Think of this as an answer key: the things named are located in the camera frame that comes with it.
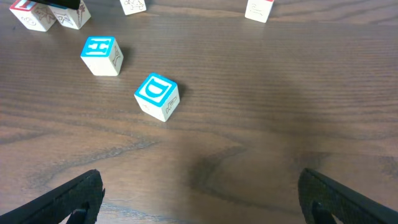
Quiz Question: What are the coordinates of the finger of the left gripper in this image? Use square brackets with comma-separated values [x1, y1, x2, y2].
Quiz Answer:
[32, 0, 81, 9]

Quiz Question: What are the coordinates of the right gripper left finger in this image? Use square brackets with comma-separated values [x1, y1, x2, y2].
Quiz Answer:
[1, 169, 105, 224]

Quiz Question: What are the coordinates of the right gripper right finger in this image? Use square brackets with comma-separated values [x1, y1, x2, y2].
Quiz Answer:
[298, 168, 397, 224]

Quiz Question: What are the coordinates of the blue number 2 block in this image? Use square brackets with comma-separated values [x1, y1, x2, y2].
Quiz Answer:
[49, 1, 91, 30]

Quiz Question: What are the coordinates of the red letter I block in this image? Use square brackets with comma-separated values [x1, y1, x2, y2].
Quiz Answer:
[9, 0, 57, 32]

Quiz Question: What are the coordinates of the red letter A block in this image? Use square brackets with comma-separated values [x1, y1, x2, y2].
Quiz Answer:
[244, 0, 274, 23]

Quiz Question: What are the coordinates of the blue letter H block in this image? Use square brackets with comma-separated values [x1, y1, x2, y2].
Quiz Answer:
[80, 36, 124, 77]

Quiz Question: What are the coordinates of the cream wooden block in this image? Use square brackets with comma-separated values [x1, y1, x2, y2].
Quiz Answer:
[120, 0, 147, 15]

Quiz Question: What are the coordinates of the blue letter D block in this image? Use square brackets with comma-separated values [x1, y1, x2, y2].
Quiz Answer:
[134, 73, 180, 122]

